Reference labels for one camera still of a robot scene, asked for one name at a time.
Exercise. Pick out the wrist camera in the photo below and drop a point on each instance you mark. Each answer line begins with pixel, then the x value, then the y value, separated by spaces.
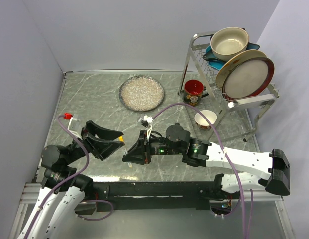
pixel 74 125
pixel 147 122

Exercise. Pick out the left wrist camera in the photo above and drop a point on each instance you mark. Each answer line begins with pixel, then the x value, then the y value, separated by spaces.
pixel 74 125

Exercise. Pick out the speckled round plate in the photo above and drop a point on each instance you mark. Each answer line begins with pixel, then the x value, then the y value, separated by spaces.
pixel 141 93

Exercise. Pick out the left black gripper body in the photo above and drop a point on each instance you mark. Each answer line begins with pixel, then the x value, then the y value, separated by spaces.
pixel 91 145

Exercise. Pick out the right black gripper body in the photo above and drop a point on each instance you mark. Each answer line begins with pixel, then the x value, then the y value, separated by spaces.
pixel 155 146

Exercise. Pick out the blue dish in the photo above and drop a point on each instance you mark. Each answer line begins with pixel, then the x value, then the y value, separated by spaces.
pixel 217 63

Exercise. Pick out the beige dinner plate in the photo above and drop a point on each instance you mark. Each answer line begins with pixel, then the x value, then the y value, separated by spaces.
pixel 234 62

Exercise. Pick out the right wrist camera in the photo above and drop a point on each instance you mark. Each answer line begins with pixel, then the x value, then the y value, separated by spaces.
pixel 147 122

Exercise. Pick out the large beige bowl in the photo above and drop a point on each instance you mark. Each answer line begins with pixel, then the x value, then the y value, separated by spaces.
pixel 228 42

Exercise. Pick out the metal dish rack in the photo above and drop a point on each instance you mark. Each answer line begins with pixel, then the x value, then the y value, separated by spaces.
pixel 239 118

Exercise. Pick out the black base beam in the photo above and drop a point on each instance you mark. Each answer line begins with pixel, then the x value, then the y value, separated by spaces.
pixel 159 195

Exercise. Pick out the small white cup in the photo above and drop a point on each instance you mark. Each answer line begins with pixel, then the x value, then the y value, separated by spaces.
pixel 200 120

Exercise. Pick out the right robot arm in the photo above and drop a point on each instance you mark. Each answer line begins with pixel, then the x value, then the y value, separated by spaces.
pixel 268 170

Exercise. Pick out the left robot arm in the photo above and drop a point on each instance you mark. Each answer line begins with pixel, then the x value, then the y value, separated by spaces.
pixel 64 187

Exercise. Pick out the red rimmed plate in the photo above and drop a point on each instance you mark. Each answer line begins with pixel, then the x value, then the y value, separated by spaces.
pixel 248 79

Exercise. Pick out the white pen yellow tip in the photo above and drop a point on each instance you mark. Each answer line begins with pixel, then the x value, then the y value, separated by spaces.
pixel 125 154

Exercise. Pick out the red skull mug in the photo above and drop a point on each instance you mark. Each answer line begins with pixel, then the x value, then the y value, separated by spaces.
pixel 194 91

